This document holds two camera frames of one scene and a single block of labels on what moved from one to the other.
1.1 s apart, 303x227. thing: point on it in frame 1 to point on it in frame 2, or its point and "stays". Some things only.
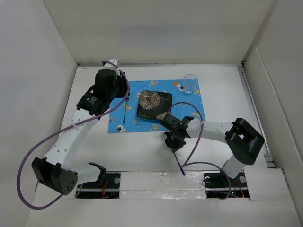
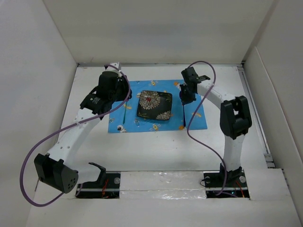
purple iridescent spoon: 167,143 to 180,97
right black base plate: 218,185 stays
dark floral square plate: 154,105 stays
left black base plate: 108,186 stays
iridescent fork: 127,100 stays
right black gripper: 174,146 to 185,100
